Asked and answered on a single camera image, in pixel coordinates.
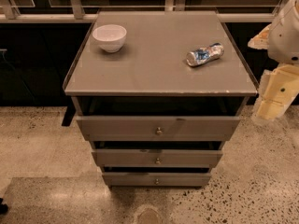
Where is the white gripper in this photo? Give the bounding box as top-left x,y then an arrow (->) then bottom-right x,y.
248,25 -> 299,120

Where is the grey drawer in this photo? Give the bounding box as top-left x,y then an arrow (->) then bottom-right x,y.
93,149 -> 222,168
102,172 -> 211,187
77,116 -> 240,141

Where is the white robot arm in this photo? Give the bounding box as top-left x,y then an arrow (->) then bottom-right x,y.
248,0 -> 299,122

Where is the grey drawer cabinet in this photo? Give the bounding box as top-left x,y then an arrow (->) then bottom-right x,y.
64,11 -> 257,174

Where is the grey top drawer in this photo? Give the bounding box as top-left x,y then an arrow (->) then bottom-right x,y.
77,116 -> 240,141

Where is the grey bottom drawer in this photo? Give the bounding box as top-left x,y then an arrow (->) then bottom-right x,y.
102,172 -> 211,187

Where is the crushed blue silver can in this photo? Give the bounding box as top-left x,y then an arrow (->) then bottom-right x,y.
186,43 -> 224,67

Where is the white ceramic bowl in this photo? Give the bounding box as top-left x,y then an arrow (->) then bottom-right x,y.
93,24 -> 127,53

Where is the metal window railing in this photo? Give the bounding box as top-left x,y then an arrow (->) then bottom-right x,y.
0,0 -> 289,22

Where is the black object at floor edge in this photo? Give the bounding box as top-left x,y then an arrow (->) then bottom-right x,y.
0,198 -> 8,215

